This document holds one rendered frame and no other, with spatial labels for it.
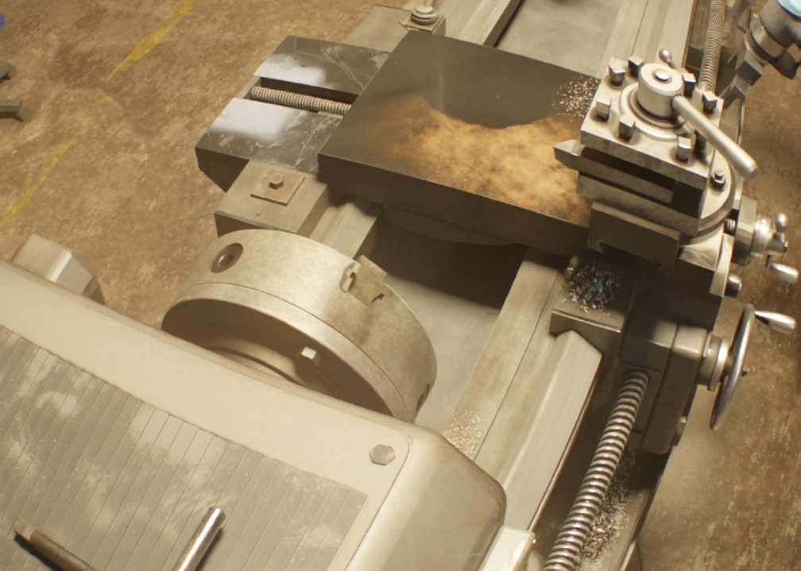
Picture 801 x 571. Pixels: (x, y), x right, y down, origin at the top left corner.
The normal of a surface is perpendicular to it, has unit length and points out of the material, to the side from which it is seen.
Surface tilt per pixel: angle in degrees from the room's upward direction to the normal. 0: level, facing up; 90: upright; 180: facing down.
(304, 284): 13
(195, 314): 90
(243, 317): 90
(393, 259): 7
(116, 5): 0
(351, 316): 35
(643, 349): 90
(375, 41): 0
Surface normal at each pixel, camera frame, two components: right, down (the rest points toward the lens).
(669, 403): -0.38, 0.70
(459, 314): -0.06, -0.61
